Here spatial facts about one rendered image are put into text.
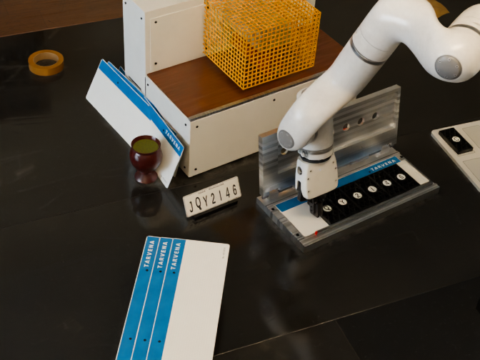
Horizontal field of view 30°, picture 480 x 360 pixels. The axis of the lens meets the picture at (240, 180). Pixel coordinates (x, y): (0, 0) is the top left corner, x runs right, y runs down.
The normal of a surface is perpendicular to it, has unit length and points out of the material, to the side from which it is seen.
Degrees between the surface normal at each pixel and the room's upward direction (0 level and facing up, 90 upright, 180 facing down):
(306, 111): 57
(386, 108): 81
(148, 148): 0
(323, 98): 46
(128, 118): 63
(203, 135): 90
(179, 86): 0
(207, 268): 0
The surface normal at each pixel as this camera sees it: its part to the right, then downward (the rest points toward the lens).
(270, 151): 0.55, 0.45
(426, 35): -0.89, -0.15
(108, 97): -0.70, -0.04
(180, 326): 0.06, -0.75
